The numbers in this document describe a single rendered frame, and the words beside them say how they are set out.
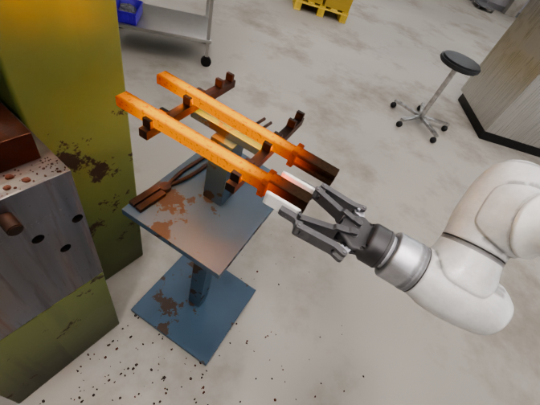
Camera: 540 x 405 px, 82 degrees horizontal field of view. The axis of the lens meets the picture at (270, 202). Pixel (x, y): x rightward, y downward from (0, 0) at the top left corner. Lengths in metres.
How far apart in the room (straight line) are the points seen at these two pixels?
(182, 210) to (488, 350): 1.81
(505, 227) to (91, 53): 0.89
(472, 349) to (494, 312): 1.50
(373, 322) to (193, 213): 1.22
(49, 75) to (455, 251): 0.87
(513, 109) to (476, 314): 3.34
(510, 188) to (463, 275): 0.15
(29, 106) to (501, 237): 0.94
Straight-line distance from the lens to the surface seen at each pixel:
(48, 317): 1.13
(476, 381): 2.05
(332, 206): 0.59
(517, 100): 3.80
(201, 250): 0.78
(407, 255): 0.56
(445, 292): 0.58
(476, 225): 0.59
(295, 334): 1.59
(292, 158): 0.65
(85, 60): 0.90
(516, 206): 0.58
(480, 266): 0.59
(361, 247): 0.56
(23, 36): 0.83
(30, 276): 0.93
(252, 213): 0.87
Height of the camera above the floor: 1.44
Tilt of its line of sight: 48 degrees down
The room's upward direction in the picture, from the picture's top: 22 degrees clockwise
